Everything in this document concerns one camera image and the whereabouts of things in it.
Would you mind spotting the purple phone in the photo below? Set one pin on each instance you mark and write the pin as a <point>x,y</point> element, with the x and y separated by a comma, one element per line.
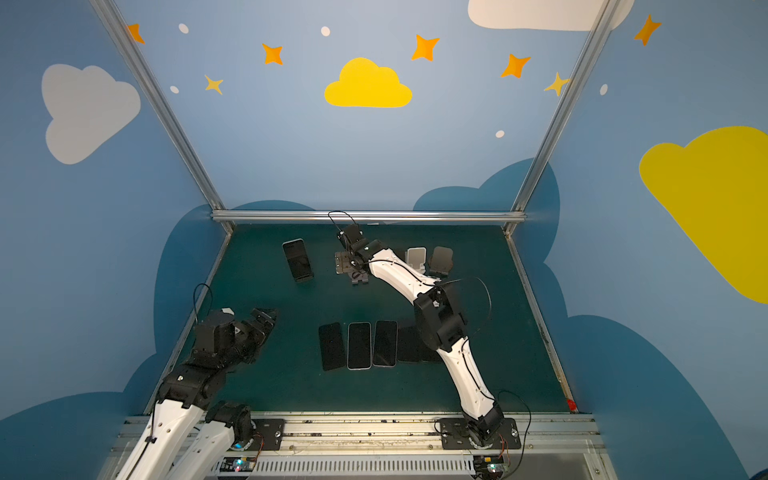
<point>385,344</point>

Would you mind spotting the horizontal aluminium back bar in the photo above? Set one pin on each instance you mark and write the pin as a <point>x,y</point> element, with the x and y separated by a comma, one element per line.
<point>417,217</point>

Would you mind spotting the pink round phone stand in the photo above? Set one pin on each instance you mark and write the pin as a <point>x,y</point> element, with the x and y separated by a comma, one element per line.
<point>343,266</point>

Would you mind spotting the round wooden phone stand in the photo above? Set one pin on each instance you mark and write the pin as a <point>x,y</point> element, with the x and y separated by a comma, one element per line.
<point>441,262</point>

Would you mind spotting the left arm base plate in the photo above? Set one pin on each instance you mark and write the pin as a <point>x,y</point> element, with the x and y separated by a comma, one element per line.
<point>260,434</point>

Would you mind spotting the left circuit board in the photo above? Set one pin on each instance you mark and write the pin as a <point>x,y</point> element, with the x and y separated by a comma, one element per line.
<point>237,464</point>

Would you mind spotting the circuit board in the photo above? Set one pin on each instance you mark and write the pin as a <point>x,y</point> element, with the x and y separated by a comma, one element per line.
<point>237,464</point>
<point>488,468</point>

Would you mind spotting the right circuit board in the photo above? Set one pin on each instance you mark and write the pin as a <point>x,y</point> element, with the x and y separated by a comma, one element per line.
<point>488,468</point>

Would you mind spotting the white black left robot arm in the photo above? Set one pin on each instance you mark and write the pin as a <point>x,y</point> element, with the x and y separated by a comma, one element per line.
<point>189,430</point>

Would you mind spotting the white-edged phone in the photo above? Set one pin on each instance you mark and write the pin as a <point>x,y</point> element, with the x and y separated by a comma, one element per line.
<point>359,355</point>

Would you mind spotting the white phone stand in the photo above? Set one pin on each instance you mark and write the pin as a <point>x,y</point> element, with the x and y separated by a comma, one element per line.
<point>416,258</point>

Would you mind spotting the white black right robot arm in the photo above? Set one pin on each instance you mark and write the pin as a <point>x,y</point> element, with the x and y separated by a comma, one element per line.
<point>441,324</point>

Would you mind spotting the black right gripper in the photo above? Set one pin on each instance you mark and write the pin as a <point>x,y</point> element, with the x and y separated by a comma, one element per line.
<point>354,264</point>

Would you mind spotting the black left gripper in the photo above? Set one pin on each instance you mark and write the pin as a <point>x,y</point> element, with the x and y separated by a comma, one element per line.
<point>257,324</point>

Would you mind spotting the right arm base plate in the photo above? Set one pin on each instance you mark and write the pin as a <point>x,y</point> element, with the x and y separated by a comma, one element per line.
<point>455,435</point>

